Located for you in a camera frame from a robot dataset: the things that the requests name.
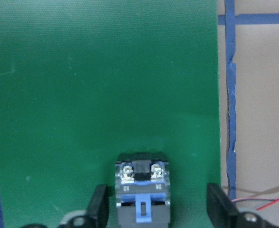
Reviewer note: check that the yellow push button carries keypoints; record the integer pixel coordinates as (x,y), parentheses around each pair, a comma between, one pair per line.
(142,190)

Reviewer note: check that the green conveyor belt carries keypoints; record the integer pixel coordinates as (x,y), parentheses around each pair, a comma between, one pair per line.
(82,81)

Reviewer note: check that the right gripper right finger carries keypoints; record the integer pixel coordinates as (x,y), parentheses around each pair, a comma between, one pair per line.
(220,210)

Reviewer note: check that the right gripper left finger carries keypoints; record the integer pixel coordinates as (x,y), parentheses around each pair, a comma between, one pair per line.
(97,212)

